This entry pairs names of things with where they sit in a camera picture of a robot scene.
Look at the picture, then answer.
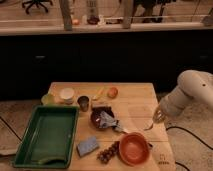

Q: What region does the silver metal fork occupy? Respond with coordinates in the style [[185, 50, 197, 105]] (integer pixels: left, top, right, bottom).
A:
[[144, 122, 154, 131]]

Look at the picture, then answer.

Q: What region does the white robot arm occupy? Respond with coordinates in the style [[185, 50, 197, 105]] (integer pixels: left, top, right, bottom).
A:
[[152, 70, 213, 124]]

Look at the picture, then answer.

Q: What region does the red orange bowl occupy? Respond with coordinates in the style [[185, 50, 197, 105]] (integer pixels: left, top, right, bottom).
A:
[[119, 132, 150, 166]]

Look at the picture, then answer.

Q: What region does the dark brown bowl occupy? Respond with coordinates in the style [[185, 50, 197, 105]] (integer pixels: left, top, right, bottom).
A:
[[90, 108, 114, 129]]

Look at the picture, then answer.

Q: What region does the small green bowl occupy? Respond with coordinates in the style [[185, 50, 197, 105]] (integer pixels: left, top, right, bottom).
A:
[[41, 93, 55, 105]]

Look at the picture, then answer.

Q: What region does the orange fruit toy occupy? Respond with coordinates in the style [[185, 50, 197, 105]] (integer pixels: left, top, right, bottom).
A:
[[107, 87, 118, 99]]

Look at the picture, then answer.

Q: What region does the crumpled grey foil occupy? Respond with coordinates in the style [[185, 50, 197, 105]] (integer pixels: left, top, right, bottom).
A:
[[99, 111, 117, 128]]

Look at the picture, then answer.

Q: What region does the yellow banana toy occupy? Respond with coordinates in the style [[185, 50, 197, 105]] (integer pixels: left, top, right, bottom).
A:
[[92, 87, 104, 101]]

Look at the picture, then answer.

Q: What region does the brown block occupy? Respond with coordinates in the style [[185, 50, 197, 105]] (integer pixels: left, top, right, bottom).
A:
[[91, 102, 111, 110]]

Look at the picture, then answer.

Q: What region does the dark purple grape bunch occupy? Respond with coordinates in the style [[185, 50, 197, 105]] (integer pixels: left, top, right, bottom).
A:
[[97, 141, 119, 164]]

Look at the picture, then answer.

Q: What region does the small metal cup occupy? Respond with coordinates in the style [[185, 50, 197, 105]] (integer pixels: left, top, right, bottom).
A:
[[77, 96, 89, 112]]

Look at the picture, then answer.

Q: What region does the blue sponge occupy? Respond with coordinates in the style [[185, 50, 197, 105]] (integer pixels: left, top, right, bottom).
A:
[[77, 136, 99, 157]]

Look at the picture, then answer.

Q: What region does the white ceramic cup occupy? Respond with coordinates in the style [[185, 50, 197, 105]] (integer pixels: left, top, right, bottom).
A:
[[59, 88, 74, 104]]

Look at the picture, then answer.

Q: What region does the green plastic tray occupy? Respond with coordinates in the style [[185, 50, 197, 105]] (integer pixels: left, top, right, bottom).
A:
[[13, 106, 79, 169]]

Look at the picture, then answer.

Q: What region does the black office chair base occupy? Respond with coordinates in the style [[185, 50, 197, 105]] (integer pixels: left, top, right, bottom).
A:
[[21, 0, 53, 14]]

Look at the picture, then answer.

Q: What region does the black cable on floor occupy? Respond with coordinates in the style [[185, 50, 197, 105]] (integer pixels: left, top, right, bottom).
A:
[[165, 125, 213, 151]]

